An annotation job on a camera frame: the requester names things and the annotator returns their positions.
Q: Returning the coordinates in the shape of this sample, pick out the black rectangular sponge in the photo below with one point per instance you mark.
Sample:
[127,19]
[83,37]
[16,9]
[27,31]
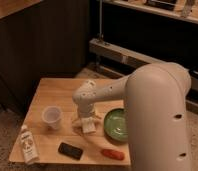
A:
[70,151]

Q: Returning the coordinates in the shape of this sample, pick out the green ceramic bowl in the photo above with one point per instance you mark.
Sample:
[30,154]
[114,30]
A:
[115,126]

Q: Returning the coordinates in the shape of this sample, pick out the metal shelf rail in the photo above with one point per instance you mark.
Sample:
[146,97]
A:
[129,57]

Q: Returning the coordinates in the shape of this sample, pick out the white sponge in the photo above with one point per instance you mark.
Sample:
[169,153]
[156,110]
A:
[88,125]

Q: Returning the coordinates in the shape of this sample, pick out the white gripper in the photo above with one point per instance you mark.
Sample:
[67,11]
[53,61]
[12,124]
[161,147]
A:
[85,111]

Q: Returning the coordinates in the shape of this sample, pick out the vertical metal pole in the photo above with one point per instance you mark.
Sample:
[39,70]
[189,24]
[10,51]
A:
[100,19]

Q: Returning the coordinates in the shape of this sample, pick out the white plastic bottle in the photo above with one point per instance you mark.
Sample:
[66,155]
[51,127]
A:
[28,146]

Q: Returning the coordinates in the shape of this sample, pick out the wooden table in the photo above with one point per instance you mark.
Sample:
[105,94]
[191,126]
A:
[58,92]

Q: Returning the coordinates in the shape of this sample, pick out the orange red oblong object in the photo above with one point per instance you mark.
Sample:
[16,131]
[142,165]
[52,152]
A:
[113,154]

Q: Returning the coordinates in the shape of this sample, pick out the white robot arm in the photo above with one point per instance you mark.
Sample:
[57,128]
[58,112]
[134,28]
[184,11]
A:
[154,98]

